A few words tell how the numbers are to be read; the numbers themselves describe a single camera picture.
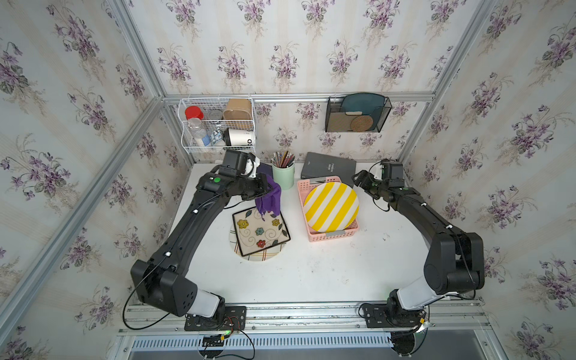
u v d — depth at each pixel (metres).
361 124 0.98
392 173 0.69
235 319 0.72
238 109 0.88
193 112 0.92
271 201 0.78
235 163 0.57
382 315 0.73
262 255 0.87
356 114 0.95
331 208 0.97
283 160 1.04
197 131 0.87
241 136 0.93
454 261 0.44
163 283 0.38
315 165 1.15
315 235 0.87
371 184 0.79
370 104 0.95
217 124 0.93
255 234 0.92
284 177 1.03
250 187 0.64
